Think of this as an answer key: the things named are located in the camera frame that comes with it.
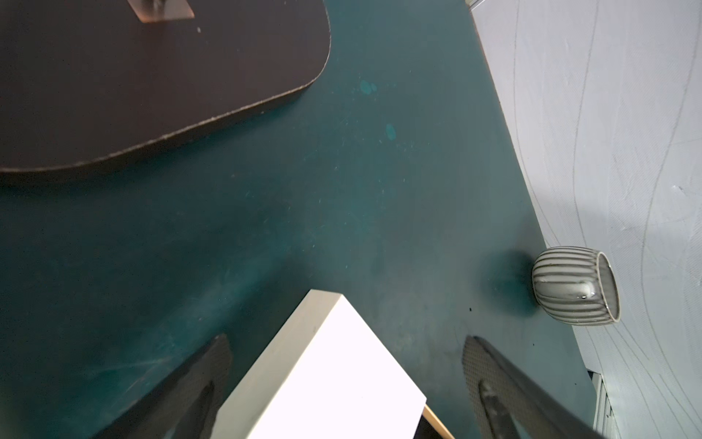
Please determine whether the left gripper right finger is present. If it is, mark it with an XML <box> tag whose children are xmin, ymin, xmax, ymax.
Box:
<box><xmin>462</xmin><ymin>336</ymin><xmax>601</xmax><ymax>438</ymax></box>

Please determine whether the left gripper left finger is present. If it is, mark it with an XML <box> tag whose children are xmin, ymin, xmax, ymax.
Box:
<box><xmin>95</xmin><ymin>334</ymin><xmax>232</xmax><ymax>438</ymax></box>

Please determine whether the large cream drawer jewelry box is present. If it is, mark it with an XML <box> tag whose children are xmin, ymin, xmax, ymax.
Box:
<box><xmin>211</xmin><ymin>290</ymin><xmax>452</xmax><ymax>438</ymax></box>

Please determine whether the bronze swirl jewelry stand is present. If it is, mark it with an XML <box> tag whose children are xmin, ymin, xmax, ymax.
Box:
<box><xmin>1</xmin><ymin>1</ymin><xmax>332</xmax><ymax>185</ymax></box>

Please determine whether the grey ribbed ceramic cup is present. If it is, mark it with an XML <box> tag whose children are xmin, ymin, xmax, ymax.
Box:
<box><xmin>531</xmin><ymin>246</ymin><xmax>622</xmax><ymax>327</ymax></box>

